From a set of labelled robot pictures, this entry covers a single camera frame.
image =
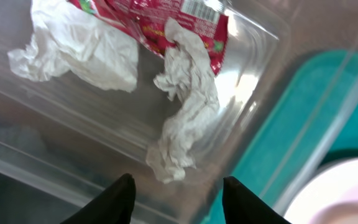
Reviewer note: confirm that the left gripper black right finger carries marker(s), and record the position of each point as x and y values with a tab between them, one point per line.
242	206

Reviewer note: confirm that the white napkin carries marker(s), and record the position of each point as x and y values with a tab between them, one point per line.
67	39

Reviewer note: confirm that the clear plastic waste bin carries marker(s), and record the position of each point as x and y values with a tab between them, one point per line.
71	140

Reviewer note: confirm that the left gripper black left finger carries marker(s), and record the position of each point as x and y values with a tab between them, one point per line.
112	206

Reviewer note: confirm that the pink round plate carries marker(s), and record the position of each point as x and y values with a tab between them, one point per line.
329	197

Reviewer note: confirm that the red snack wrapper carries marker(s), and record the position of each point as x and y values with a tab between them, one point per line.
145	21

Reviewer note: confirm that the black waste tray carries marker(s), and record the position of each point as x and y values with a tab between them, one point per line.
21	203

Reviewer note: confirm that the teal plastic tray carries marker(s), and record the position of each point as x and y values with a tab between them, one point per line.
314	123

